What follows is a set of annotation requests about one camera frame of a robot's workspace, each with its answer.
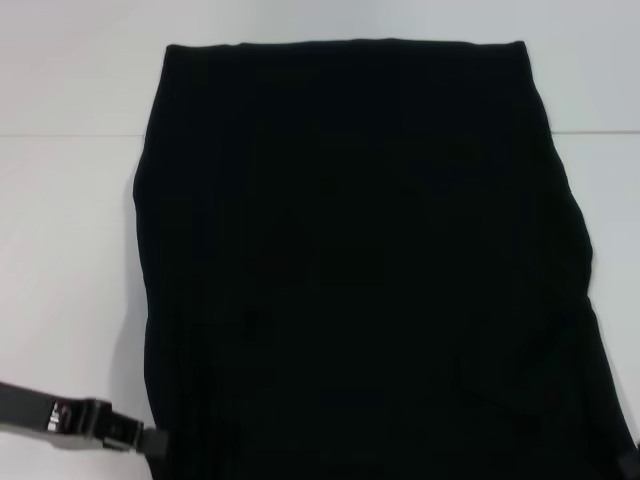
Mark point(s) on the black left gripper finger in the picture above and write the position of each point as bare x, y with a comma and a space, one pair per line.
150, 442

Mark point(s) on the black shirt with white print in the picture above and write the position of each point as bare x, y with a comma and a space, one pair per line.
360, 260

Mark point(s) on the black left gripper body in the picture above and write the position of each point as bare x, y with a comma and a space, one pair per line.
50, 415

